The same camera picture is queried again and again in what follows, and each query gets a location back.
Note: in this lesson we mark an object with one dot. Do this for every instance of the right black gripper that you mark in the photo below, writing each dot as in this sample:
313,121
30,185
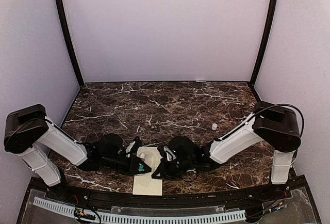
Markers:
165,173

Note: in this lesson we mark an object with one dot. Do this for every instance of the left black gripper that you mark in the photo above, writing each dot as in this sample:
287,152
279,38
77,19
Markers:
134,165

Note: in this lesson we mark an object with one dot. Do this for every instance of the green white glue stick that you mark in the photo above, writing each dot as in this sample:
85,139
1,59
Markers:
141,166

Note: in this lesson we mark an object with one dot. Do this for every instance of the white glue stick cap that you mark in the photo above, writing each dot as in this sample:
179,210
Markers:
214,126

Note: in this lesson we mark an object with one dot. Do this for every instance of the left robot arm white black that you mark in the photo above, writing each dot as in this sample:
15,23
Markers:
30,128

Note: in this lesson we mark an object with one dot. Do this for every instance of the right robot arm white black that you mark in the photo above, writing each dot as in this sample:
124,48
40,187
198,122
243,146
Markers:
275,124

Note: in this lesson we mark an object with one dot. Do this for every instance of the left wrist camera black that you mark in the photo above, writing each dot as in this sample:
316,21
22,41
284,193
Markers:
133,147

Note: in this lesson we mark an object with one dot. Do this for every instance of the black front table rail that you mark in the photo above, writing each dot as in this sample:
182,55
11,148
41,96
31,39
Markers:
250,198

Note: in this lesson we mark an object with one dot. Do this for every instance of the white slotted cable duct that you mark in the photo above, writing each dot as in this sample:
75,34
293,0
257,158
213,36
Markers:
67,210

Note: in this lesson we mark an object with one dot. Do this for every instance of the small circuit board with wires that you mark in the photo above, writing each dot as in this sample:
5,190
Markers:
82,215

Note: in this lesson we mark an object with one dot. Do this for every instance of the left black frame post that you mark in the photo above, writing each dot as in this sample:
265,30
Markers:
68,42

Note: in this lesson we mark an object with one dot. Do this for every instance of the black frame post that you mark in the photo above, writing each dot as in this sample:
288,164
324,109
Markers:
68,42
263,42

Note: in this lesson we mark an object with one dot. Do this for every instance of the right black frame post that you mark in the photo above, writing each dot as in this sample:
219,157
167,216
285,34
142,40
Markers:
263,42

